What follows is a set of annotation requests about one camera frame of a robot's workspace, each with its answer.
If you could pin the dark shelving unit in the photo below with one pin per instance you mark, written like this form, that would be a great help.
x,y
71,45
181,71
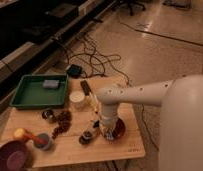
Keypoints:
x,y
32,29

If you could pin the black rectangular remote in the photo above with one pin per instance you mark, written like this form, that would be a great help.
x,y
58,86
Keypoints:
x,y
85,87

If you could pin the small grey cup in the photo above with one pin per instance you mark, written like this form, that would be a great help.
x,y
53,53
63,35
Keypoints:
x,y
44,142

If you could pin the white round container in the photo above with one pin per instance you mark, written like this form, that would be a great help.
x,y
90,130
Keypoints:
x,y
77,98

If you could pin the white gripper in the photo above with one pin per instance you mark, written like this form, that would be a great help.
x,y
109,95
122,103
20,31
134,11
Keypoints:
x,y
107,126

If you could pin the purple bowl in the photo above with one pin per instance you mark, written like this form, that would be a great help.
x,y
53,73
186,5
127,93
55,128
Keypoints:
x,y
13,156

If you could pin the grey sponge block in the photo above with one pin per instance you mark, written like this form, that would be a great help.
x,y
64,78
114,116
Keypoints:
x,y
51,84

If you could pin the green plastic tray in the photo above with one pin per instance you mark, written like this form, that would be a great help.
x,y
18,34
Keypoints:
x,y
31,94

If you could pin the black office chair base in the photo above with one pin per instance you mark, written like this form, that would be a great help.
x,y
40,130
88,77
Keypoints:
x,y
129,4

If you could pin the small dark metal cup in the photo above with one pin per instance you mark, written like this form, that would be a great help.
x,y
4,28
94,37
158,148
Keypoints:
x,y
48,115

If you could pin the black power adapter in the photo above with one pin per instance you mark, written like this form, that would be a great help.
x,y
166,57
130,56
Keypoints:
x,y
74,71

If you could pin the yellow marker pen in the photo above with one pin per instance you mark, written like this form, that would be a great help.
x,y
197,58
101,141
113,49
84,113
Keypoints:
x,y
94,102

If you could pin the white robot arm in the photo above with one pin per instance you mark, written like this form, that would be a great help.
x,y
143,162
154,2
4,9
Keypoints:
x,y
181,129

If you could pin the brown grape bunch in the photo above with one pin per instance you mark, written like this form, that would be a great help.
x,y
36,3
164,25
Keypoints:
x,y
64,123

